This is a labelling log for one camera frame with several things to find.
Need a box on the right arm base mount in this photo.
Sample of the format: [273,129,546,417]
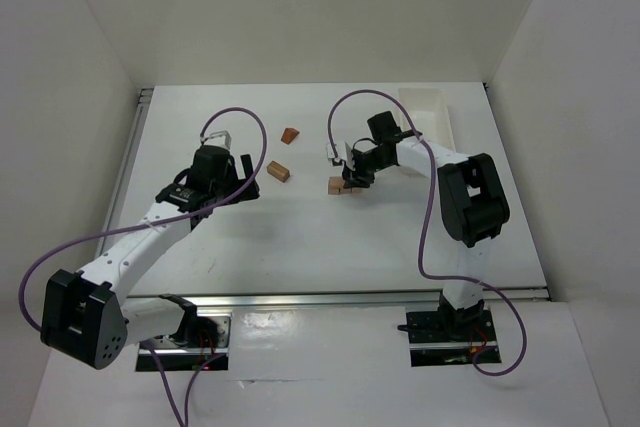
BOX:
[397,309,501,367]

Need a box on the aluminium left rail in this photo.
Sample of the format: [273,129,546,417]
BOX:
[102,87,154,231]

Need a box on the brown triangular wood block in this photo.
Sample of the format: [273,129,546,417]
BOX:
[281,127,300,145]

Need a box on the purple cable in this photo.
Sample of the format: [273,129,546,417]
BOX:
[18,107,271,427]
[327,90,529,377]

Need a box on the aluminium front rail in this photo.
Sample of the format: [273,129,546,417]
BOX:
[122,286,550,309]

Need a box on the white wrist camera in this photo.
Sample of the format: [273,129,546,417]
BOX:
[326,141,354,170]
[200,130,232,151]

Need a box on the aluminium rail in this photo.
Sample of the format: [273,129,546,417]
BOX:
[102,87,154,231]
[122,286,550,309]

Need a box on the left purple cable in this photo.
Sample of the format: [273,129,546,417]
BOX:
[18,107,271,427]

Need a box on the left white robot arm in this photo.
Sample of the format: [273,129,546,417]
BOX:
[40,145,259,370]

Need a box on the short rectangular wood block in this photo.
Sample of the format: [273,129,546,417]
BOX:
[267,161,290,183]

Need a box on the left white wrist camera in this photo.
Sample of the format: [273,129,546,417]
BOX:
[200,130,232,151]

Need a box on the white plastic bin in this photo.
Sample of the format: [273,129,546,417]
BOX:
[398,88,456,167]

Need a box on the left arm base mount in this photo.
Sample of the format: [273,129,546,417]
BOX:
[149,311,232,372]

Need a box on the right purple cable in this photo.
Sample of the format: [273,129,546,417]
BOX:
[327,90,529,377]

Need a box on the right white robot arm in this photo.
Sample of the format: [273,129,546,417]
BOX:
[327,111,510,333]

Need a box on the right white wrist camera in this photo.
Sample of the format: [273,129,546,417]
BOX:
[326,141,354,170]

